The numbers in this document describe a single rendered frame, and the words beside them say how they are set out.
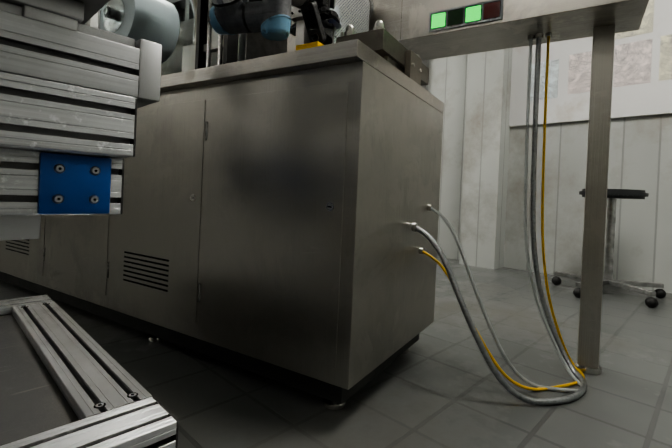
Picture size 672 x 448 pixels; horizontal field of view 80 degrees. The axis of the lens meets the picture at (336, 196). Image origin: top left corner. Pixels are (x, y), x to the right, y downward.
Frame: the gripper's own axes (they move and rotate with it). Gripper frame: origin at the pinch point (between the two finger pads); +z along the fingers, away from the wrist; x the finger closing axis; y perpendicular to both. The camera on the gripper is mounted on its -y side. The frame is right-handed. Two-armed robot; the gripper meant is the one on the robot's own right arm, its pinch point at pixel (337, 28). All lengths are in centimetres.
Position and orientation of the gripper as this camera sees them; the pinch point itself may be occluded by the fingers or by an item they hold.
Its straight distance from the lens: 140.5
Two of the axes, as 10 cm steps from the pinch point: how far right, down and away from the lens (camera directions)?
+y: 0.4, -10.0, -0.1
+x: -8.5, -0.4, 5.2
